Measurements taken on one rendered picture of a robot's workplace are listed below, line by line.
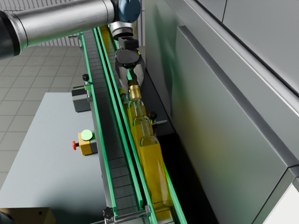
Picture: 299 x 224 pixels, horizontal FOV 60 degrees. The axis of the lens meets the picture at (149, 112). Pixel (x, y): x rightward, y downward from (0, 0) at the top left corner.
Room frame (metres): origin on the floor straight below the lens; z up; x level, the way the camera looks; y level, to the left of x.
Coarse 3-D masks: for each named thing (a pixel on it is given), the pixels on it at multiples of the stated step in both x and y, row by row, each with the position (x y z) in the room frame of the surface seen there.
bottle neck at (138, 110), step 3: (135, 102) 0.62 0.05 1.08; (138, 102) 0.62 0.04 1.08; (135, 105) 0.62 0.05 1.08; (138, 105) 0.62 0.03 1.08; (141, 105) 0.62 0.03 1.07; (135, 108) 0.61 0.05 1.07; (138, 108) 0.61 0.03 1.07; (141, 108) 0.61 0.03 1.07; (135, 111) 0.61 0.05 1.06; (138, 111) 0.60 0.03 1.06; (141, 111) 0.61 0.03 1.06; (135, 114) 0.60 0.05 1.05; (138, 114) 0.60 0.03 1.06; (141, 114) 0.60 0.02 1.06
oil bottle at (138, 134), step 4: (136, 116) 0.59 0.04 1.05; (140, 116) 0.59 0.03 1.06; (144, 116) 0.59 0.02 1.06; (136, 120) 0.57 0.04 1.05; (140, 120) 0.57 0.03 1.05; (132, 124) 0.59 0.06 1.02; (136, 124) 0.56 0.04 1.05; (140, 124) 0.56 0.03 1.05; (136, 128) 0.55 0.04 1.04; (140, 128) 0.55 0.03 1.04; (136, 132) 0.54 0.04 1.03; (140, 132) 0.54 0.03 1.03; (152, 132) 0.55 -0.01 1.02; (136, 136) 0.53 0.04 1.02; (140, 136) 0.53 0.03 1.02; (136, 140) 0.53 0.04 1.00; (136, 144) 0.54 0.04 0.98; (140, 152) 0.50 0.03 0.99; (140, 156) 0.49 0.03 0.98; (140, 160) 0.49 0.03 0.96; (140, 164) 0.49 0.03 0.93; (144, 172) 0.45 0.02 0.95; (144, 176) 0.44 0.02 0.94
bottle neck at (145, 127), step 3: (141, 120) 0.54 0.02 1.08; (144, 120) 0.54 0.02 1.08; (147, 120) 0.55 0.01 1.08; (141, 123) 0.54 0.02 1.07; (144, 123) 0.54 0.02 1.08; (147, 123) 0.54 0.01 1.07; (141, 126) 0.53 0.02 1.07; (144, 126) 0.53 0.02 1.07; (147, 126) 0.53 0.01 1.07; (141, 129) 0.53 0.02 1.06; (144, 129) 0.52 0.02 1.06; (147, 129) 0.52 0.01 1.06; (150, 129) 0.53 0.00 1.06; (144, 132) 0.52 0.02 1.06; (147, 132) 0.52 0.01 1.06; (150, 132) 0.52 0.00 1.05; (144, 135) 0.51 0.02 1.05; (147, 135) 0.51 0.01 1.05
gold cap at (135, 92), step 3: (129, 87) 0.66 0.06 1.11; (132, 87) 0.66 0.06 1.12; (135, 87) 0.66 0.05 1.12; (138, 87) 0.66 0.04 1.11; (129, 90) 0.66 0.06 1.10; (132, 90) 0.65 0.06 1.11; (135, 90) 0.65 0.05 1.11; (138, 90) 0.65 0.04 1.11; (132, 93) 0.64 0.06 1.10; (135, 93) 0.64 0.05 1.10; (138, 93) 0.65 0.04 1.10; (132, 96) 0.64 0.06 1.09; (135, 96) 0.64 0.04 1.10; (138, 96) 0.64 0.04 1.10; (132, 99) 0.63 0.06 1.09; (135, 99) 0.65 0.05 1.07; (138, 99) 0.65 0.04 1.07
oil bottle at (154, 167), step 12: (144, 144) 0.48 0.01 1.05; (156, 144) 0.48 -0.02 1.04; (144, 156) 0.45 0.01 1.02; (156, 156) 0.46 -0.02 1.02; (144, 168) 0.45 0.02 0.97; (156, 168) 0.43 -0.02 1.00; (156, 180) 0.40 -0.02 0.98; (156, 192) 0.38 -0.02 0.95; (168, 192) 0.38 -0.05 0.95; (156, 204) 0.35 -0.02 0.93; (168, 204) 0.36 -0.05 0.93
